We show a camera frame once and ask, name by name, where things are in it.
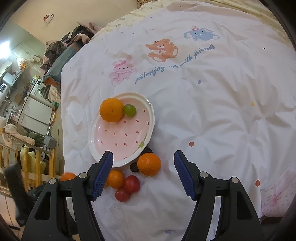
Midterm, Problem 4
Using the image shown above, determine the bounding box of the small mandarin orange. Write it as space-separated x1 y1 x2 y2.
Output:
107 170 125 189

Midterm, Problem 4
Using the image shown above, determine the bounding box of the large orange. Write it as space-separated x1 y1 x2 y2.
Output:
137 153 161 176
99 98 124 123

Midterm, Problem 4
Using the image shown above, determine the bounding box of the dark plum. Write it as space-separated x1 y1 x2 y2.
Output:
129 162 139 173
142 147 153 155

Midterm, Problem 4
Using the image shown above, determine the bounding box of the green lime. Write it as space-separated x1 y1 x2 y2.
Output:
123 104 137 117

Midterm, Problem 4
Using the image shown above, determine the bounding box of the wooden drying rack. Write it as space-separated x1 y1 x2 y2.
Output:
1 134 60 192

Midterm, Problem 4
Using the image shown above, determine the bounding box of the red tomato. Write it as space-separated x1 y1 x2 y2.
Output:
115 187 131 202
124 175 140 194

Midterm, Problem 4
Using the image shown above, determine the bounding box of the pink strawberry plate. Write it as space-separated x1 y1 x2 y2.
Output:
88 92 155 168

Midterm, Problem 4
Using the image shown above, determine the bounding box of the white cabinet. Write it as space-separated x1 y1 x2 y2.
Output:
16 77 57 135

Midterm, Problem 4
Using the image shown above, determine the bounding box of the white cartoon bed sheet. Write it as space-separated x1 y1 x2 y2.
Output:
61 1 295 240

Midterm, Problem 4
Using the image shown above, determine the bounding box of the pile of clothes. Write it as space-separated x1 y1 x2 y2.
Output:
41 22 102 103

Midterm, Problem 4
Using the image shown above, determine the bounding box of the yellow floral blanket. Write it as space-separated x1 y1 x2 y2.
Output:
92 0 287 40

